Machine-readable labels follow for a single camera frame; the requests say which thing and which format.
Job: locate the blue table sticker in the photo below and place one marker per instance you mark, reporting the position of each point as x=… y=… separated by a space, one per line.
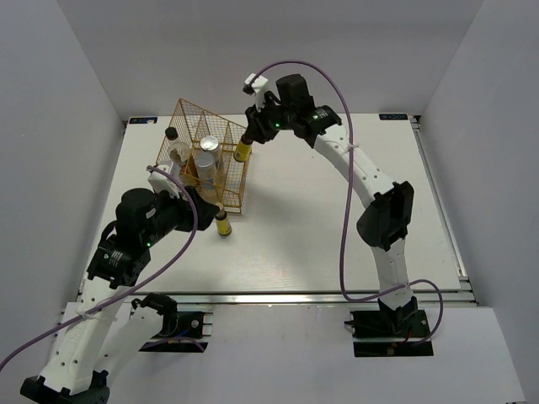
x=143 y=120
x=393 y=116

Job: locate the small yellow bottle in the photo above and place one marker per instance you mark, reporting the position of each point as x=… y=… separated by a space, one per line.
x=243 y=150
x=223 y=225

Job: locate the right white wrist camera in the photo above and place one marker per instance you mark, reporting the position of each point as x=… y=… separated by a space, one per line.
x=258 y=86

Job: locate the aluminium front rail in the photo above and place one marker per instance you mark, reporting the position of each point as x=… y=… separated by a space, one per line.
x=423 y=297

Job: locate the left blue table sticker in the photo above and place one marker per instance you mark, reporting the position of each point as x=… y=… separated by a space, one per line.
x=143 y=120

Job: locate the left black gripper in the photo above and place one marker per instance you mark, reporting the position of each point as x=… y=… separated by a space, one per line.
x=205 y=210

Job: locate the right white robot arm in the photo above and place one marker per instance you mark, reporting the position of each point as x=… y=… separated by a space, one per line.
x=383 y=226

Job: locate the gold wire basket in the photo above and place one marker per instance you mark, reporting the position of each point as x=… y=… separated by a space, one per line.
x=193 y=122

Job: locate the white jar blue label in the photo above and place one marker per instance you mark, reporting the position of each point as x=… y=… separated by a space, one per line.
x=212 y=145

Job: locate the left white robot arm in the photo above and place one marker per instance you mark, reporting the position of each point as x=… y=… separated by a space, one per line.
x=87 y=361

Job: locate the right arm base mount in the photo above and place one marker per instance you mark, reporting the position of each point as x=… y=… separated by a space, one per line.
x=373 y=336

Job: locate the right blue table sticker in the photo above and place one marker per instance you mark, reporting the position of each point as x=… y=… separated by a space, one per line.
x=393 y=116

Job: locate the dark sauce glass bottle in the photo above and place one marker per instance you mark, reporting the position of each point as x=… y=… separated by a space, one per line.
x=179 y=153

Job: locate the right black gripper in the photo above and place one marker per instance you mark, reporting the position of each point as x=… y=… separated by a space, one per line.
x=256 y=126

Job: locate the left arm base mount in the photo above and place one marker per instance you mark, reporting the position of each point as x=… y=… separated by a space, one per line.
x=187 y=332

